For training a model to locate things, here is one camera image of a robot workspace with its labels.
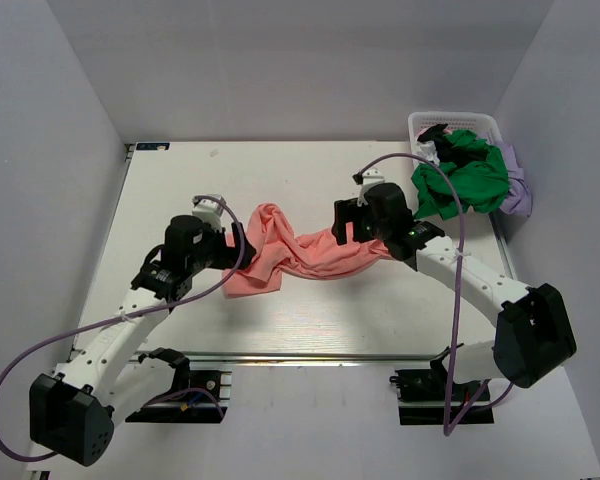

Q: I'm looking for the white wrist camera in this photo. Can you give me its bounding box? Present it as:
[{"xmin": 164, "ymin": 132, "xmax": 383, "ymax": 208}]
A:
[
  {"xmin": 353, "ymin": 167, "xmax": 385, "ymax": 207},
  {"xmin": 191, "ymin": 194, "xmax": 225, "ymax": 230}
]

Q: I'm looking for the lavender t shirt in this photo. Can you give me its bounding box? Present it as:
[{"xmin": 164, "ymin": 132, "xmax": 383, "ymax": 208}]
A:
[{"xmin": 495, "ymin": 142, "xmax": 533, "ymax": 217}]

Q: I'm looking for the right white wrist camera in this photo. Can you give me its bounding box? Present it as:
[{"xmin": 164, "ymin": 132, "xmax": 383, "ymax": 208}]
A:
[{"xmin": 353, "ymin": 167, "xmax": 385, "ymax": 207}]

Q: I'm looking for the black t shirt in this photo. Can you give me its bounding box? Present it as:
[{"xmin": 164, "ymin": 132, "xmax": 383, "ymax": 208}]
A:
[{"xmin": 417, "ymin": 124, "xmax": 489, "ymax": 168}]

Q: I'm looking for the blue table label sticker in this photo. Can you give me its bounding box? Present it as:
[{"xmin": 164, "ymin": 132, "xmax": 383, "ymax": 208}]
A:
[{"xmin": 135, "ymin": 142, "xmax": 170, "ymax": 151}]

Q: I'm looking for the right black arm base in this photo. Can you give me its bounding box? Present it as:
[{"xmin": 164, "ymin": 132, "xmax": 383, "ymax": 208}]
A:
[{"xmin": 389, "ymin": 347, "xmax": 494, "ymax": 426}]

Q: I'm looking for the salmon pink t shirt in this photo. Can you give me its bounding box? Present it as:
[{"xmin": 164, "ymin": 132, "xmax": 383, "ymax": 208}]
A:
[{"xmin": 222, "ymin": 203, "xmax": 391, "ymax": 298}]

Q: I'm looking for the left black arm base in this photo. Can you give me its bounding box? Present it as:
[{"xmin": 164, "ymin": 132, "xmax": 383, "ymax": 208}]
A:
[{"xmin": 125, "ymin": 348, "xmax": 232, "ymax": 424}]

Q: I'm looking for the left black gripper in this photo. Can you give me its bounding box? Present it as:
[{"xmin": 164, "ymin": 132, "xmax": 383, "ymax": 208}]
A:
[{"xmin": 188, "ymin": 222, "xmax": 257, "ymax": 275}]

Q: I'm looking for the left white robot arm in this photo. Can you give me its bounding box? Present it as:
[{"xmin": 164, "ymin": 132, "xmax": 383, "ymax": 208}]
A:
[{"xmin": 29, "ymin": 214, "xmax": 255, "ymax": 466}]

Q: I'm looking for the green t shirt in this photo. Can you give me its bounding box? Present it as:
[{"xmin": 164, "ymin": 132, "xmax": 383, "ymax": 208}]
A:
[{"xmin": 411, "ymin": 139, "xmax": 509, "ymax": 220}]

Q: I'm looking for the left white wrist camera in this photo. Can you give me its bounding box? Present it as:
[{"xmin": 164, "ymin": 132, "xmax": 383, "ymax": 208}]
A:
[{"xmin": 191, "ymin": 194, "xmax": 225, "ymax": 230}]

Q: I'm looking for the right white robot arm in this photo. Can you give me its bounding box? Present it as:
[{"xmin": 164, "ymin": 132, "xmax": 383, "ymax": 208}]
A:
[{"xmin": 332, "ymin": 183, "xmax": 577, "ymax": 399}]

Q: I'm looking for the white plastic laundry basket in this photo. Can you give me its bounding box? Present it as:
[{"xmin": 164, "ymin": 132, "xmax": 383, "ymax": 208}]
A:
[{"xmin": 408, "ymin": 111, "xmax": 502, "ymax": 154}]

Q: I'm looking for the aluminium table edge rail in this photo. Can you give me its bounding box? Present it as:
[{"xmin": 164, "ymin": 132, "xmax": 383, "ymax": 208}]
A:
[{"xmin": 69, "ymin": 351, "xmax": 546, "ymax": 367}]

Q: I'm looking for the white t shirt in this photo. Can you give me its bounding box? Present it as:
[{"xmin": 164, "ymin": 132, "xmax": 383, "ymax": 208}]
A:
[{"xmin": 413, "ymin": 141, "xmax": 440, "ymax": 166}]

